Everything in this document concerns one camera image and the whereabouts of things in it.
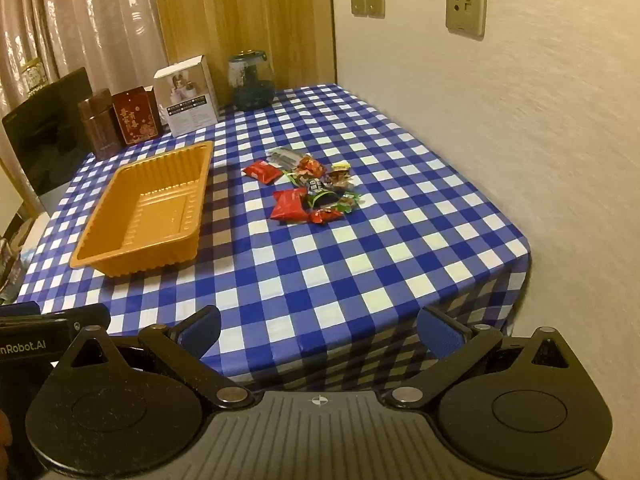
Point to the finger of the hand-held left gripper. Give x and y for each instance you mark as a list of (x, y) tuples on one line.
[(90, 317), (20, 310)]

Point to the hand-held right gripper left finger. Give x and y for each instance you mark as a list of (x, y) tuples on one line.
[(200, 332)]

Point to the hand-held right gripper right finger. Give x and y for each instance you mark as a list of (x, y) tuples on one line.
[(442, 335)]

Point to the orange plastic tray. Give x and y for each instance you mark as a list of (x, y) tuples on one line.
[(150, 210)]

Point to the small red snack packet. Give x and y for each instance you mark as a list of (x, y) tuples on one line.
[(261, 171)]

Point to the pile of mixed snacks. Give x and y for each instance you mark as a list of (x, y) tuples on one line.
[(330, 190)]

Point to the clear snack packet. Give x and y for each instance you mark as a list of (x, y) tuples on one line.
[(282, 156)]

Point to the red packet with cartoon print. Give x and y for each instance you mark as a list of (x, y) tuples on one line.
[(311, 164)]

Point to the blue white checked tablecloth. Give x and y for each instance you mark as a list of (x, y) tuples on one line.
[(350, 270)]

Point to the brown wooden box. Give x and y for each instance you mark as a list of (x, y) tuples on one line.
[(100, 125)]

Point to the yellow green snack packet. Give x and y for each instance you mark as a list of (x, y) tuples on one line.
[(342, 166)]

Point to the red patterned tin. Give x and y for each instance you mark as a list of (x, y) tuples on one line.
[(136, 117)]

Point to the patterned white object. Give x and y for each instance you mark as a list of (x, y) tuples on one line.
[(34, 77)]

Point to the white product box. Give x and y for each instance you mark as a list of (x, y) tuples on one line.
[(187, 95)]

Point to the glass jar with dark contents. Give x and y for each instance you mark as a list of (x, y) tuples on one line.
[(251, 82)]

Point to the pale curtain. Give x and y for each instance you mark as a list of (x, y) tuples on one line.
[(85, 15)]

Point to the wooden panel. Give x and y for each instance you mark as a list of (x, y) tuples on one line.
[(240, 10)]

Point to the large beige wall plate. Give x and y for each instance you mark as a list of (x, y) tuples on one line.
[(465, 8)]

